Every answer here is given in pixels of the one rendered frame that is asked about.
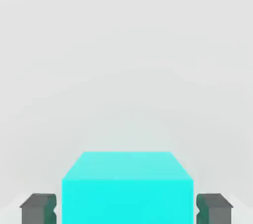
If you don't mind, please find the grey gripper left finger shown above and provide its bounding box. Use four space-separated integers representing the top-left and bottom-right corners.
0 193 57 224

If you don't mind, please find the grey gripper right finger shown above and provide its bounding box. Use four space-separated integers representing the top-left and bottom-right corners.
196 193 253 224

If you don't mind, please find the small cyan cube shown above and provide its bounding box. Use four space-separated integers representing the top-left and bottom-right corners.
61 151 194 224

